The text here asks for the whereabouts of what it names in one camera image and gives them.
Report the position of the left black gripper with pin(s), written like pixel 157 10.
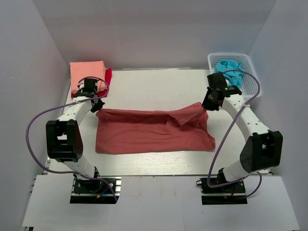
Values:
pixel 98 107

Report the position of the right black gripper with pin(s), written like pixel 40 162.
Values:
pixel 206 105

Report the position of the dusty red t shirt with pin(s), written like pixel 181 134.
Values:
pixel 133 131

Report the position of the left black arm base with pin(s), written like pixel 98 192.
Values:
pixel 96 192

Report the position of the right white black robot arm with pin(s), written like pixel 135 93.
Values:
pixel 263 147

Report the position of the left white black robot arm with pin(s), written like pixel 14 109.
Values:
pixel 64 141

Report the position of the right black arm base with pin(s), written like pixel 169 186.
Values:
pixel 234 194

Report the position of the folded bright red t shirt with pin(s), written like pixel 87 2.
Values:
pixel 77 73

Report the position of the crumpled blue t shirt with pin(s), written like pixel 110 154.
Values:
pixel 232 71

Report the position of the folded salmon pink t shirt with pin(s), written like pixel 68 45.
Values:
pixel 86 64

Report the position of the white plastic mesh basket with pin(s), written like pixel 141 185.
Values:
pixel 249 86

